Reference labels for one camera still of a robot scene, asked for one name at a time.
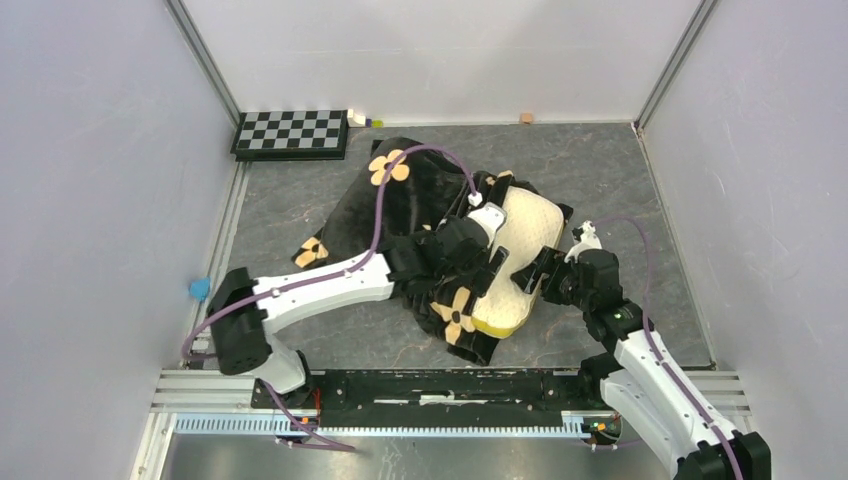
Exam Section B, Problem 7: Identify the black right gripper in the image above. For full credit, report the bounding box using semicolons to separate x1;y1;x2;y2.
509;245;592;311

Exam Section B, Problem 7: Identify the white yellow pillow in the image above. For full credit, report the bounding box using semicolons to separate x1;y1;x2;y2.
471;186;565;339

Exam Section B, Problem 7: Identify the black floral pillowcase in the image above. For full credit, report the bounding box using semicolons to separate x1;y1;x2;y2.
292;137;573;366

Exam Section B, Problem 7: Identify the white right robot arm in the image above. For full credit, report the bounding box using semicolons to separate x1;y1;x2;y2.
512;246;773;479

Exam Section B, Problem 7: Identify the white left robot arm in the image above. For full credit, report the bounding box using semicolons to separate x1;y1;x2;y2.
209;206;506;408

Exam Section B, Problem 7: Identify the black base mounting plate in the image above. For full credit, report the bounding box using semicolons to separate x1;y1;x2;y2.
282;368;607;428

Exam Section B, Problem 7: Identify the small white block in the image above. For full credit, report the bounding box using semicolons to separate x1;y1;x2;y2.
346;109;369;128

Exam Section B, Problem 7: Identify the black grey checkerboard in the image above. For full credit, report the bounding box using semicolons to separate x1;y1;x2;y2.
230;110;349;161

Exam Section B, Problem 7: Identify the blue small object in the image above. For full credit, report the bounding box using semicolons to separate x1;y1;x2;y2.
188;277;211;303

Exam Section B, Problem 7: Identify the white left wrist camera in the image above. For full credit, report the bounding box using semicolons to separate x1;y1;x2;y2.
466;193;507;247

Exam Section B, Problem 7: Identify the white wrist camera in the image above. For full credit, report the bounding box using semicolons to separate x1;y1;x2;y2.
466;193;507;247
565;220;602;262

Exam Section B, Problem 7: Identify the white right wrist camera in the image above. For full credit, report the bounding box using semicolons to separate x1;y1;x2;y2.
565;220;602;262

